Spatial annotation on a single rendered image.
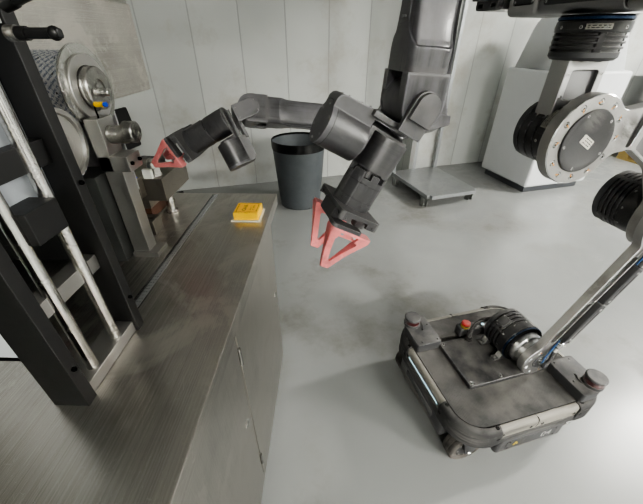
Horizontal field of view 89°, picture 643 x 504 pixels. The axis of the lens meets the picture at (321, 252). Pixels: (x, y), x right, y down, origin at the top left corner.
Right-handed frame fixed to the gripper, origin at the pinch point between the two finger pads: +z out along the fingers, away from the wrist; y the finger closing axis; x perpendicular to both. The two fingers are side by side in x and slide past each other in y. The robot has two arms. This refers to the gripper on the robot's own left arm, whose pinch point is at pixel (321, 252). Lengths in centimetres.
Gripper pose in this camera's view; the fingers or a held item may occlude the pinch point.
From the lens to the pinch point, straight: 51.8
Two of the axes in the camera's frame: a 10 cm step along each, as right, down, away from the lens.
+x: 8.4, 2.9, 4.6
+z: -4.8, 8.0, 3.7
